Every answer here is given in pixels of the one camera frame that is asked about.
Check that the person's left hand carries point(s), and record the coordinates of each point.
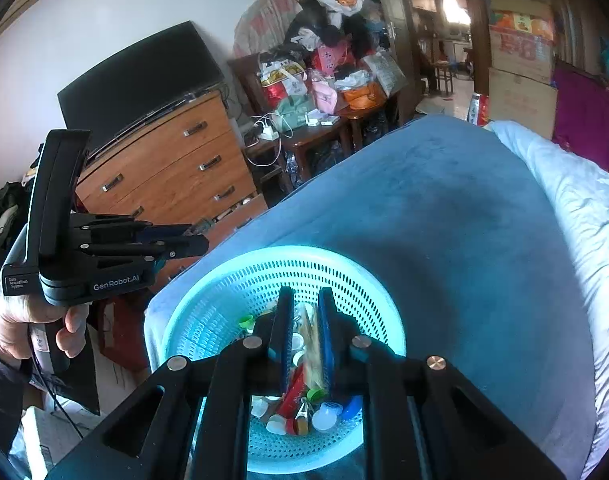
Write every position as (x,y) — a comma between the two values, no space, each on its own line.
(17,313)

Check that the wooden drawer dresser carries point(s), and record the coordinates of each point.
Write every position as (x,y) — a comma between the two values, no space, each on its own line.
(184,168)

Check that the white duvet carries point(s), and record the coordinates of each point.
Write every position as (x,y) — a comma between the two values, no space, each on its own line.
(578,190)

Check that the magenta cloth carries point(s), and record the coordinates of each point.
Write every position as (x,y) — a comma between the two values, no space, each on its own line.
(582,114)

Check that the stacked cardboard boxes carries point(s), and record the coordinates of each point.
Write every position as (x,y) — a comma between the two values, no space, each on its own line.
(522,40)

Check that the cyan plastic basket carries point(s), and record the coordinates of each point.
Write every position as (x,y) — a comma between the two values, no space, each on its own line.
(200,321)

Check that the white power strip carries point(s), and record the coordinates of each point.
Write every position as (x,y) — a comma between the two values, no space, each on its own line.
(269,134)

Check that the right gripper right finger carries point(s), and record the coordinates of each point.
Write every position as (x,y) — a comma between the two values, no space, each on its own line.
(329,336)

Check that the black flat television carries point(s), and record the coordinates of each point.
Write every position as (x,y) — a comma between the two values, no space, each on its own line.
(138,83)

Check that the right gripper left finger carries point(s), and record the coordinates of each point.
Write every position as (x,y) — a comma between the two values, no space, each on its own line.
(281,336)

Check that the wooden clothespin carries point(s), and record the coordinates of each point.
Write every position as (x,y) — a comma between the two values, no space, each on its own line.
(313,364)

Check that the blue bed blanket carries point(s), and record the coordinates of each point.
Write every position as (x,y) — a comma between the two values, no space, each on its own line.
(458,231)

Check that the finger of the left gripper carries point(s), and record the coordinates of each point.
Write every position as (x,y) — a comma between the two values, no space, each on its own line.
(181,247)
(164,232)

